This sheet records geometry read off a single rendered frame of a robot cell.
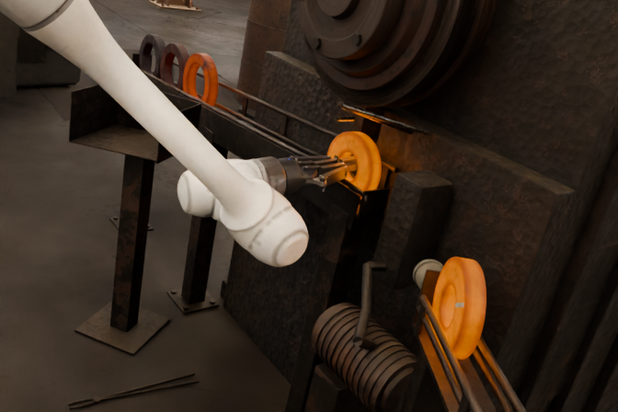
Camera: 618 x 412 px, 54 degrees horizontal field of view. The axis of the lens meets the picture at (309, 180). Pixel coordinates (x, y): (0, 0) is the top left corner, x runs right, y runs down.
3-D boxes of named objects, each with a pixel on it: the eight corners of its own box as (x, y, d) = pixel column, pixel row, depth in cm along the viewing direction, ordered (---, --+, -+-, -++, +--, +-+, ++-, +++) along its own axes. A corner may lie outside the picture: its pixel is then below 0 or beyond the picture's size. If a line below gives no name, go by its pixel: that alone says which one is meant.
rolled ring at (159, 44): (160, 37, 209) (169, 37, 211) (139, 31, 223) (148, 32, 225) (157, 90, 214) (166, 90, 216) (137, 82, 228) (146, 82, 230)
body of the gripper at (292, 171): (264, 185, 130) (299, 178, 136) (286, 202, 124) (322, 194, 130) (267, 153, 127) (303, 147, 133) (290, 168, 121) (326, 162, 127)
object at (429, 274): (452, 330, 107) (467, 275, 104) (452, 332, 107) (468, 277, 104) (411, 325, 106) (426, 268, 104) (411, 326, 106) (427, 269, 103)
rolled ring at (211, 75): (183, 51, 196) (192, 51, 198) (181, 108, 200) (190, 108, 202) (211, 55, 182) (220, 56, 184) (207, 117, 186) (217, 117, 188)
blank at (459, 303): (445, 356, 102) (426, 353, 102) (454, 264, 106) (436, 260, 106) (482, 363, 87) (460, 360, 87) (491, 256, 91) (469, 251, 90)
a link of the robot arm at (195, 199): (236, 193, 129) (269, 223, 119) (167, 206, 120) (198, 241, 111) (242, 146, 124) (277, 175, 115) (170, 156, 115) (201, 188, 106)
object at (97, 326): (101, 293, 199) (119, 79, 173) (172, 321, 193) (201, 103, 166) (59, 326, 181) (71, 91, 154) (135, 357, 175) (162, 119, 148)
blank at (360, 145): (341, 124, 143) (330, 124, 141) (387, 141, 131) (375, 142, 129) (332, 187, 147) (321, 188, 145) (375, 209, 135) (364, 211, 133)
